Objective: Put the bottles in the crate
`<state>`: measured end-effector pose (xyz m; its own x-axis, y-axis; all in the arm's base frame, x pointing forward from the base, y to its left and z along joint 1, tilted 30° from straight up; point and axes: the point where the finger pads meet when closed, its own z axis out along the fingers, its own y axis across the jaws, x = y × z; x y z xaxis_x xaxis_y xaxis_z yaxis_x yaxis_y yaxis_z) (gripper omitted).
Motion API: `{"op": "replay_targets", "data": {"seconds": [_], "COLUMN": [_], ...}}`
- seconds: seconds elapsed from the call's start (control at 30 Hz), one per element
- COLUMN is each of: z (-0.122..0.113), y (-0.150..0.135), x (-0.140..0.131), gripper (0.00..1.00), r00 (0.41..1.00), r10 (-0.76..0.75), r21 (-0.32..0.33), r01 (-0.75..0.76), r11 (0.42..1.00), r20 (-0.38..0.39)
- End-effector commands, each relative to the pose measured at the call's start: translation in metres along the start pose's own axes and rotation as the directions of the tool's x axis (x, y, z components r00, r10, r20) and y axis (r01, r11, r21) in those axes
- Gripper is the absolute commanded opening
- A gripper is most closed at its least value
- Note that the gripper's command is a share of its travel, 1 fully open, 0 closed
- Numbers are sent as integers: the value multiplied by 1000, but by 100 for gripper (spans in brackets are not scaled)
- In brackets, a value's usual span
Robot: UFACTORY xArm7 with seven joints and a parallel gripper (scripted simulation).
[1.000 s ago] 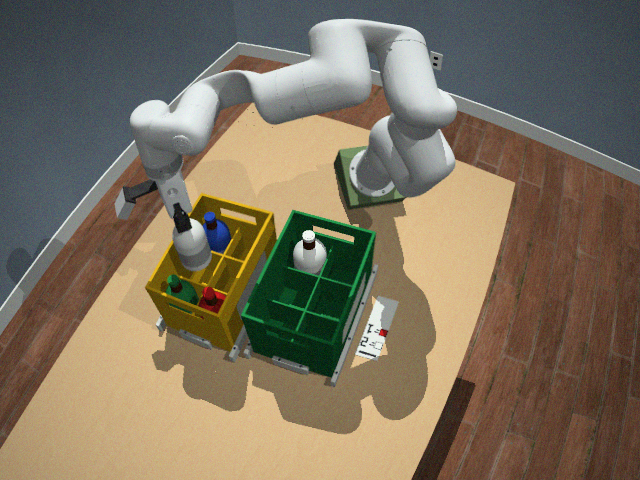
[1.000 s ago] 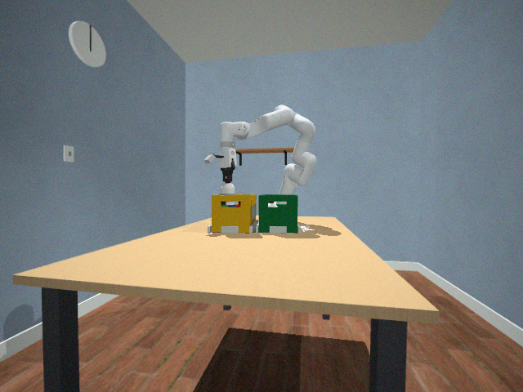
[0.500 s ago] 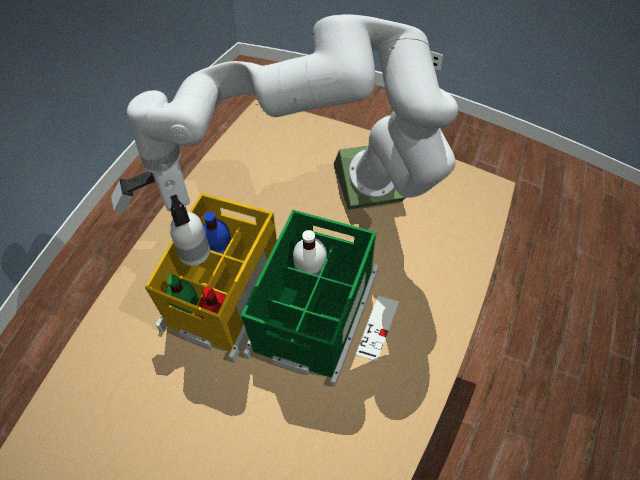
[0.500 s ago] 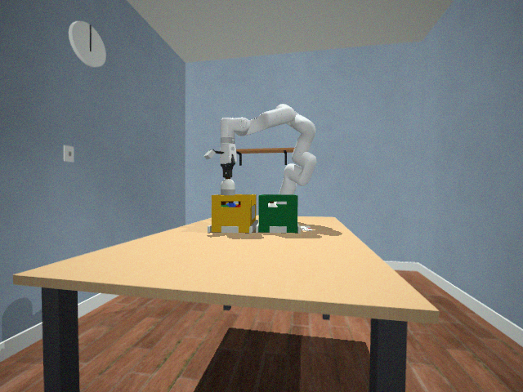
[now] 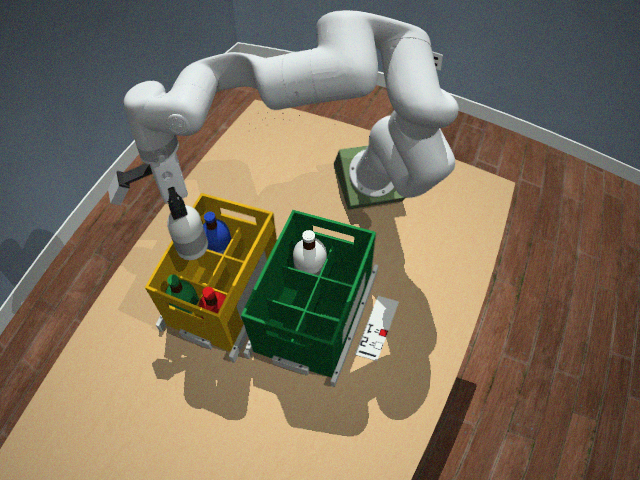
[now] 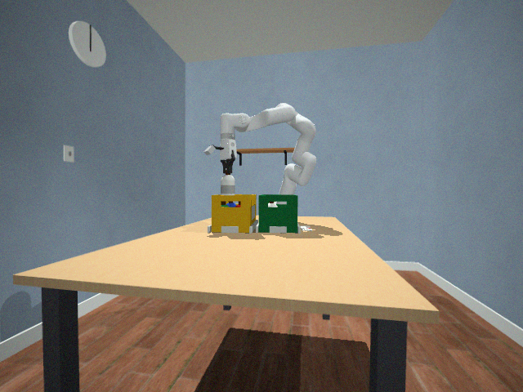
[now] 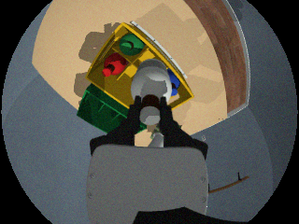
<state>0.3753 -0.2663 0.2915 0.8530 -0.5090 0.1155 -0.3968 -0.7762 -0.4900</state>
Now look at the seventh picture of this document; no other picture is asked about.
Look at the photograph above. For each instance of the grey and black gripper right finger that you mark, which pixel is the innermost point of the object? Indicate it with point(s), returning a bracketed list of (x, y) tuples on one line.
[(173, 135)]

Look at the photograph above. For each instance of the red bottle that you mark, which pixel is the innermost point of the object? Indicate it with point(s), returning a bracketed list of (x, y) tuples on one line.
[(114, 64)]

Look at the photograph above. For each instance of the white bottle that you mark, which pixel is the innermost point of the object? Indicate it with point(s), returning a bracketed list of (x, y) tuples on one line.
[(151, 82)]

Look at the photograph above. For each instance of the yellow crate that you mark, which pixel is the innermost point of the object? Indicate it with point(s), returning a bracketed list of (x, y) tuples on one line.
[(119, 87)]

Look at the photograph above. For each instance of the blue bottle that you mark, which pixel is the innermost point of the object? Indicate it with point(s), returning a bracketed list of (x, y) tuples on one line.
[(175, 82)]

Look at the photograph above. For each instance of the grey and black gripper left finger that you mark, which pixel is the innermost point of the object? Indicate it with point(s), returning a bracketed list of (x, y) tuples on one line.
[(122, 135)]

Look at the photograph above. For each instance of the green plastic bottle crate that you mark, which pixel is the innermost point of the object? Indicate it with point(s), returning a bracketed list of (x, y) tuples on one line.
[(110, 114)]

